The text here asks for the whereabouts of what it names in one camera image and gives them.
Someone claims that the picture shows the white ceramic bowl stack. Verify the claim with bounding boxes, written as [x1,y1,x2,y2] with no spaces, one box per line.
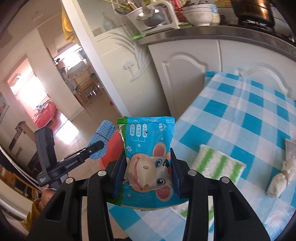
[182,4,213,27]

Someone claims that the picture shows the left yellow sleeve forearm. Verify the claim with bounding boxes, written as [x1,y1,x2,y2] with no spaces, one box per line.
[20,198,44,232]

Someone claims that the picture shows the blue cartoon ceramic bowl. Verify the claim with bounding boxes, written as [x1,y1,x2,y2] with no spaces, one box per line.
[210,4,221,26]

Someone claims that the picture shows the large brass stockpot with lid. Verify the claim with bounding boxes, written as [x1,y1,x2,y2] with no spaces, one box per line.
[230,0,275,27]

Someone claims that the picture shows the green striped white sponge cloth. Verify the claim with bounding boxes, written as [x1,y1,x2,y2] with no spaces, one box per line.
[172,143,247,233]

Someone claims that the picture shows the wooden chair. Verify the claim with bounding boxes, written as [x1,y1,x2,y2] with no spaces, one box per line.
[72,70,103,105]

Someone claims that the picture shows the person's left hand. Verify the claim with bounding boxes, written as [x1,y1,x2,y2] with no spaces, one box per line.
[41,187,56,207]

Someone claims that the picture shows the blue cartoon mouse snack packet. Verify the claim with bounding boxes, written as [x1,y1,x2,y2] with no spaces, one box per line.
[108,116,187,210]

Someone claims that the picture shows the white cloth bundle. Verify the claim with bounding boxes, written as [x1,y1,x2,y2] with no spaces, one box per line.
[266,160,295,198]

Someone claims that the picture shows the blue white checkered tablecloth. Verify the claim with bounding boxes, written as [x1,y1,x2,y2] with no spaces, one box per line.
[108,72,295,240]

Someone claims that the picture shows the red plastic basin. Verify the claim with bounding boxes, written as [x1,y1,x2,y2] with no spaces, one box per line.
[98,130,124,170]

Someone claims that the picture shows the white condiment rack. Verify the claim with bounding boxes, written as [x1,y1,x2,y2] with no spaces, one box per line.
[126,1,191,37]

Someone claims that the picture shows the white kitchen cabinet doors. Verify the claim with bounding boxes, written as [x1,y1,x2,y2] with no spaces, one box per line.
[148,39,295,118]

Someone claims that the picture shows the blue dotted cloth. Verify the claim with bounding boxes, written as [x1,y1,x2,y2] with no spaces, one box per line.
[87,120,115,161]

